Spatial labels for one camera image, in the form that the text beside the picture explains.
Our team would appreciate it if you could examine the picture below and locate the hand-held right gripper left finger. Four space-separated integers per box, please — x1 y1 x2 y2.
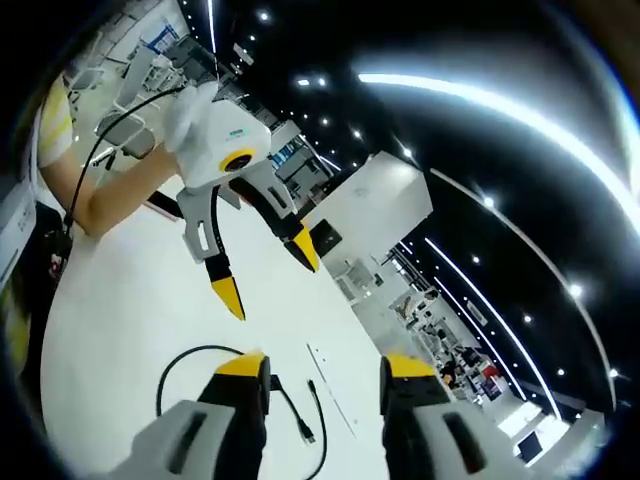
107 350 274 480

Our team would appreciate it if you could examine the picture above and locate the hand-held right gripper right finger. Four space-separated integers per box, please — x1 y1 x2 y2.
378 353 534 480

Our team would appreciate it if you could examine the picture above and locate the black charging cable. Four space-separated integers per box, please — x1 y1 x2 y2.
155 343 330 472

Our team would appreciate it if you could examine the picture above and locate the white desk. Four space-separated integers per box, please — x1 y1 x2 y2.
38 174 404 480

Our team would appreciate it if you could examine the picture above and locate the person's left hand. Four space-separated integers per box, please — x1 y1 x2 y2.
166 81 222 152

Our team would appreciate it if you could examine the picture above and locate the dark flat object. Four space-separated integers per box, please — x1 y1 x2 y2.
145 191 185 220

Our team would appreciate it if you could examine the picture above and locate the black flat pad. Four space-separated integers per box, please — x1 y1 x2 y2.
308 218 345 257

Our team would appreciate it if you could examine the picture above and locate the white office chair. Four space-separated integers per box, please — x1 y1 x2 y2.
95 106 157 160

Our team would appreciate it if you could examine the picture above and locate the white partition block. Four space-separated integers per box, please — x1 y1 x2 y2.
303 151 434 257

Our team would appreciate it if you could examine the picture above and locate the dark chest device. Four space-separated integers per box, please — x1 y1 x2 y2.
45 225 75 282

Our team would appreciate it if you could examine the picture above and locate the yellow striped shirt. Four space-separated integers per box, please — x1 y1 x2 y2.
0 74 75 371

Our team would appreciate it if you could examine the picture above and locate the white box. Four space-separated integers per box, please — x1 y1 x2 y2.
0 175 40 292

